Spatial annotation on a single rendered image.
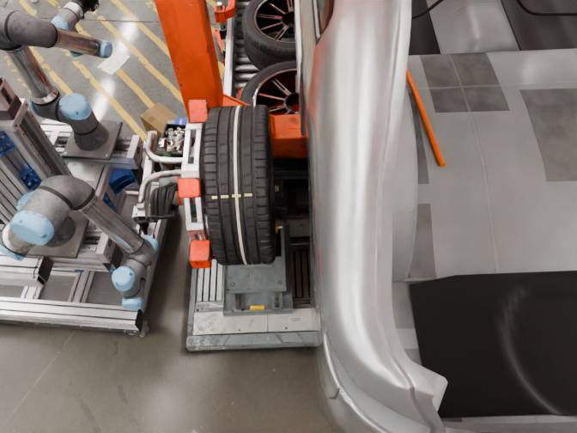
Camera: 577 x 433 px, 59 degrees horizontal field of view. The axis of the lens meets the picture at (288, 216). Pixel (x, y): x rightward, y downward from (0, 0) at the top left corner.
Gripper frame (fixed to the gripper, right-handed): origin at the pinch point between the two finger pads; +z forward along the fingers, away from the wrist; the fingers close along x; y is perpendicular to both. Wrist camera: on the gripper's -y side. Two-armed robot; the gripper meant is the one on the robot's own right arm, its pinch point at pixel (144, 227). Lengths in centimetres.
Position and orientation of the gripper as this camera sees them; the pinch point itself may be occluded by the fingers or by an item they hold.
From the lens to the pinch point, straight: 213.7
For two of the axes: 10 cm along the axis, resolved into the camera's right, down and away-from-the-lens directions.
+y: -0.3, -5.2, -8.5
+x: -10.0, 0.4, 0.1
